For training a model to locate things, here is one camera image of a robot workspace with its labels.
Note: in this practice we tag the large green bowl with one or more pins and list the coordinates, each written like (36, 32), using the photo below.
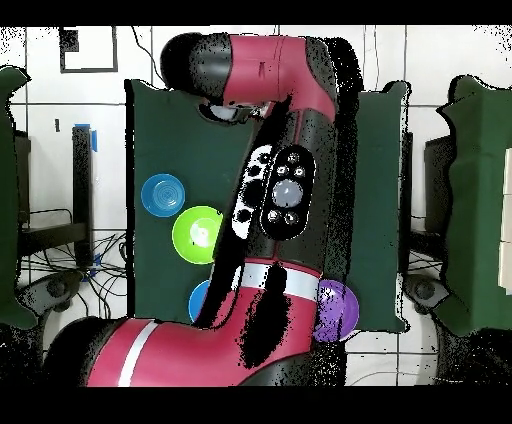
(192, 240)

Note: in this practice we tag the black chair base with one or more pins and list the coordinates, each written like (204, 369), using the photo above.
(426, 290)
(56, 288)

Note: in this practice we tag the dark green tablecloth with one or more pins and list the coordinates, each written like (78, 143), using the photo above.
(168, 152)

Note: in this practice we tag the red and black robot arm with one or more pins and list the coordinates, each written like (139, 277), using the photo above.
(200, 352)

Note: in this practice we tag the deep blue bowl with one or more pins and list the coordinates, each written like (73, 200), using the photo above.
(198, 302)

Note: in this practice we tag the green cloth side table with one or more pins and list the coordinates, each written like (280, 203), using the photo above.
(8, 200)
(480, 200)

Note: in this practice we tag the shallow blue bowl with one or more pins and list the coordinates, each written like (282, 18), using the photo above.
(162, 195)

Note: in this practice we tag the white box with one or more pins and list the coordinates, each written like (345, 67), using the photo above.
(507, 220)

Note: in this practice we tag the purple bowl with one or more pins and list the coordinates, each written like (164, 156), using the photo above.
(340, 312)

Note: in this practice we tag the black stand beam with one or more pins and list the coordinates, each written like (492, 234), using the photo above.
(407, 180)

